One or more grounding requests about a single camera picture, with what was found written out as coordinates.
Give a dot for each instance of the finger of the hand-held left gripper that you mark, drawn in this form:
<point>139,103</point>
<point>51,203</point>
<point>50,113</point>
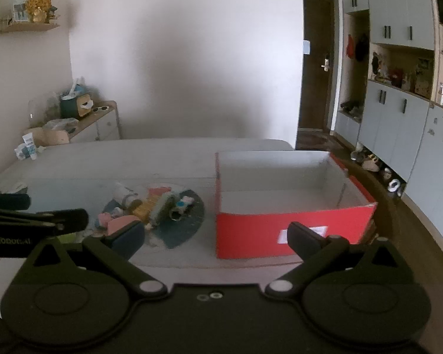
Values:
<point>7,201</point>
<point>68,219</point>

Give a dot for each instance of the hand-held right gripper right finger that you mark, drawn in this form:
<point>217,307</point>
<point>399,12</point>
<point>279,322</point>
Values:
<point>302,238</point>

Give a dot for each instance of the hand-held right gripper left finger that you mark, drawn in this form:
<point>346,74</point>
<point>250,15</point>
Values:
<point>127,238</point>

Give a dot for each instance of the yellow small box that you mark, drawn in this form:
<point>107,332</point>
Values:
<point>146,210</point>

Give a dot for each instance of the white printed tube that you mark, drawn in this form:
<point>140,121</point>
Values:
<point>123,193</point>

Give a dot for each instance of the green printed jar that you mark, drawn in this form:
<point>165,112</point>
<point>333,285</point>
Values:
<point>164,207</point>

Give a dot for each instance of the red cardboard box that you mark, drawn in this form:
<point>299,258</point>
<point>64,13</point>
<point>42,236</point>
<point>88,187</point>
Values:
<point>251,232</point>

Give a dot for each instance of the pink plastic item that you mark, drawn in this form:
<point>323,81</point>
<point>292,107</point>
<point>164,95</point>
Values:
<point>123,223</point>

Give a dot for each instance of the small white blue toy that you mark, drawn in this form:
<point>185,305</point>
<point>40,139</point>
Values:
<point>185,202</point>

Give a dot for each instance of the brown cardboard box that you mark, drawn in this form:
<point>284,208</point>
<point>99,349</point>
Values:
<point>53,138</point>

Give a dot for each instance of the brown wooden chair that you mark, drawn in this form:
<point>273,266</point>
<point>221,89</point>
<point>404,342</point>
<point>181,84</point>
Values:
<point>373,188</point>

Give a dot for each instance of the clear plastic bag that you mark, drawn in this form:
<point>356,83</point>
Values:
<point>61,124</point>

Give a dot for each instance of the patterned doormat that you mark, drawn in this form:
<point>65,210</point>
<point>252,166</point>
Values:
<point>313,141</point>

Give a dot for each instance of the white wooden bedside cabinet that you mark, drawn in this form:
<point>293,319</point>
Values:
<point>103,125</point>

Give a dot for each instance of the row of shoes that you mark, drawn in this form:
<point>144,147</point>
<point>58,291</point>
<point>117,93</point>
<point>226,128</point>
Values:
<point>373,164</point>

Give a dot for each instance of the dark green bin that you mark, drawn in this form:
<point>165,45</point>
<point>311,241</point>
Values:
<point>69,107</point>

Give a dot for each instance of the wooden tissue box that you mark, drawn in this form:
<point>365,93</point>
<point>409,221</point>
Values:
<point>85,106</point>

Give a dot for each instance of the white sunglasses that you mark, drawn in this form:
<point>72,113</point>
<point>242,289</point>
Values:
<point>100,109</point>

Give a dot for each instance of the dark shoes pair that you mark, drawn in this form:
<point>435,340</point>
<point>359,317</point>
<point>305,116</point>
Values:
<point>350,107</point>

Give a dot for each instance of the dark brown door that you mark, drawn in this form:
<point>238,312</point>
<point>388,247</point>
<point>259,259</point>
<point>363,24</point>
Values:
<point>313,92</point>

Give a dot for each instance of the dark toy figurines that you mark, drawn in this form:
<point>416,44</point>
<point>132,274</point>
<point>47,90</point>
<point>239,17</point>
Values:
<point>378,66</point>

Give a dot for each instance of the white paper notice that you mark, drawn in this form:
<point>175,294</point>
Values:
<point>306,46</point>

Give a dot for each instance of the red hanging bag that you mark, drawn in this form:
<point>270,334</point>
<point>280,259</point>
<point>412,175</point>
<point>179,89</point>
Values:
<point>350,46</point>

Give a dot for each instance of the black hanging bag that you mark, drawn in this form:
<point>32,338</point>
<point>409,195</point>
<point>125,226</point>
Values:
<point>361,47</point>

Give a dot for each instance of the yellow flower bouquet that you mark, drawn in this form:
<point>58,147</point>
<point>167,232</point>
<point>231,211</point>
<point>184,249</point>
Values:
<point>38,3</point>

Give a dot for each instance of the printed carton box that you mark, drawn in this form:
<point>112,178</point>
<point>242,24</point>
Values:
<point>423,77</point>

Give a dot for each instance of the grey wooden wall cabinet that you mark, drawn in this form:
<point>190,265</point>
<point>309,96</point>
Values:
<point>391,125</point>

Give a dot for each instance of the wooden wall shelf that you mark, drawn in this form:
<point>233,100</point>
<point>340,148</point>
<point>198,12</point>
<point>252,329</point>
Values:
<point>29,27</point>

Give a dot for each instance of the small photo frame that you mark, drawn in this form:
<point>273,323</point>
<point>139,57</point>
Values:
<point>19,10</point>

